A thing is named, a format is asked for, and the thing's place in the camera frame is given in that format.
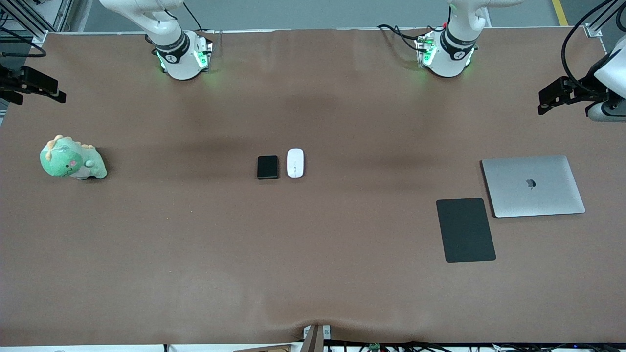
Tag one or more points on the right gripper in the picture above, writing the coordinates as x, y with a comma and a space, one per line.
10, 79

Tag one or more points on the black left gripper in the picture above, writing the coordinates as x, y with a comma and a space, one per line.
583, 88

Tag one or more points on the black phone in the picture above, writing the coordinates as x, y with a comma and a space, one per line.
267, 167

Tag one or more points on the white computer mouse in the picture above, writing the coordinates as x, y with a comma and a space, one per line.
295, 163

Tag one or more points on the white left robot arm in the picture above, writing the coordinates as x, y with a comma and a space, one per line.
447, 61

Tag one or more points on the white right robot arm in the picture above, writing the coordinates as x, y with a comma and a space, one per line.
178, 61

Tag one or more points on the black mouse pad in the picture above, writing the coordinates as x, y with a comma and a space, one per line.
465, 230

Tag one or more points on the green dinosaur plush toy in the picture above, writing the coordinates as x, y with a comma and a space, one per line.
68, 159

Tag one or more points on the silver closed laptop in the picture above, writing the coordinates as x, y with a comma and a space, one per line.
533, 186

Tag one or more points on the brown table cover mat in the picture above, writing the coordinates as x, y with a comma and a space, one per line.
313, 254

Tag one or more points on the aluminium frame profile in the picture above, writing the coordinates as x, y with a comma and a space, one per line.
29, 17
594, 30

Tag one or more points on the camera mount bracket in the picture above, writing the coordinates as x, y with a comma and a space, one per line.
315, 338

